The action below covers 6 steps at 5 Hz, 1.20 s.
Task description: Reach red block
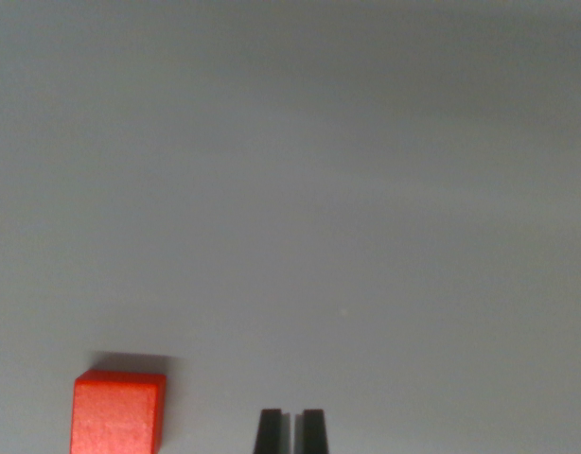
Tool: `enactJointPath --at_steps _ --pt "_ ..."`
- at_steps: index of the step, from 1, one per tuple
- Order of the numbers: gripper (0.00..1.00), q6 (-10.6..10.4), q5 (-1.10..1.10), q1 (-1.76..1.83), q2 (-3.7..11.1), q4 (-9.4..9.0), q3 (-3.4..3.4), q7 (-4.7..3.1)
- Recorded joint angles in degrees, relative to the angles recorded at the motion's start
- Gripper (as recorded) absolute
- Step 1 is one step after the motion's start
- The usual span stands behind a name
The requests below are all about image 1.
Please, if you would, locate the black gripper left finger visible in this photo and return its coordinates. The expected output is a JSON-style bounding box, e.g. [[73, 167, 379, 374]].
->
[[254, 409, 292, 454]]

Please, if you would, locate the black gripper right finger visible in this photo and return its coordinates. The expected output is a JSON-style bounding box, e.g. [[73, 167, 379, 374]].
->
[[293, 409, 330, 454]]

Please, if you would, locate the red cube block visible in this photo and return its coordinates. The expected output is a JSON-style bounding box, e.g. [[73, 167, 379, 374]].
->
[[70, 369, 168, 454]]

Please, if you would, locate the white plastic tray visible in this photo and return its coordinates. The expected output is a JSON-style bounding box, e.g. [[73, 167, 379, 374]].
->
[[0, 0, 581, 454]]

